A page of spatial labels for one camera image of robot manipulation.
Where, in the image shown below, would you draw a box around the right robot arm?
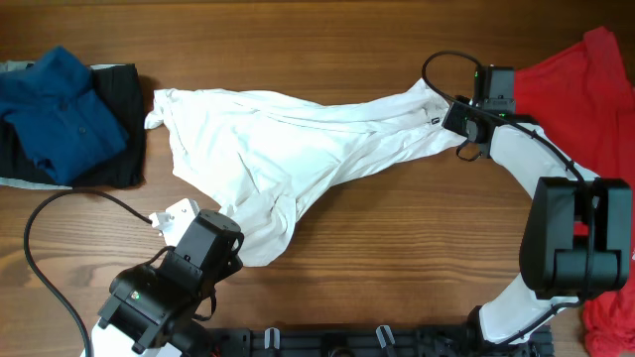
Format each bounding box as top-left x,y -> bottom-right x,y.
443,65 -> 632,348

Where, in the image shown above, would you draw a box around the blue folded shirt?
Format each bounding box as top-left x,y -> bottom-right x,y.
1,47 -> 128,185

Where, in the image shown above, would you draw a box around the black folded garment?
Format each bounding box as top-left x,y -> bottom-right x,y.
1,64 -> 146,190

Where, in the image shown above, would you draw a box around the right black cable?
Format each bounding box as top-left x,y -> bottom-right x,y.
421,50 -> 601,348

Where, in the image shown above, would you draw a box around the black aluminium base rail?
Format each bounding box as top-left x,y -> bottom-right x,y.
207,325 -> 555,357

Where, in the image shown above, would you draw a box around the red t-shirt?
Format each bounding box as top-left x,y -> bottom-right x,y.
515,27 -> 634,356

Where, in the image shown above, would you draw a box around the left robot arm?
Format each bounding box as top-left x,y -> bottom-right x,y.
90,209 -> 244,357

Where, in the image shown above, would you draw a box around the white t-shirt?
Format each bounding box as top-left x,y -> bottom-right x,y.
145,81 -> 461,267

